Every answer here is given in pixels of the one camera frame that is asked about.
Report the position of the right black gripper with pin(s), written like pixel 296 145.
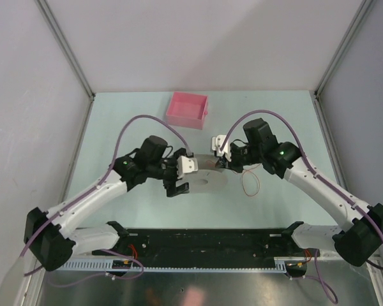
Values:
pixel 223 162

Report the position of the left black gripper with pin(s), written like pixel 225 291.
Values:
pixel 170 185

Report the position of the white plastic spool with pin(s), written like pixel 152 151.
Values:
pixel 208 178

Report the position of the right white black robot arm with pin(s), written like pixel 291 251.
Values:
pixel 358 231

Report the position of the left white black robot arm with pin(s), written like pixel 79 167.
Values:
pixel 55 235

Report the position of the pink plastic box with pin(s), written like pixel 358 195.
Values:
pixel 187 110

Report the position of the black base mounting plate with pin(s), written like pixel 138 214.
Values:
pixel 271 241

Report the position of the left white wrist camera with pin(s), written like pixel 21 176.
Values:
pixel 186 165

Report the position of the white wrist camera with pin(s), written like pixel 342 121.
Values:
pixel 221 147
pixel 186 165

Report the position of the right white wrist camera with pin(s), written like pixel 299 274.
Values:
pixel 221 147

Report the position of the grey slotted cable duct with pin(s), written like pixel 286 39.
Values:
pixel 202 264

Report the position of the left aluminium corner post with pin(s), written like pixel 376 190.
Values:
pixel 59 36

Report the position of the aluminium corner post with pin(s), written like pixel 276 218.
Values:
pixel 59 36
pixel 353 29

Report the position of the right aluminium corner post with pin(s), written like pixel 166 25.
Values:
pixel 353 29

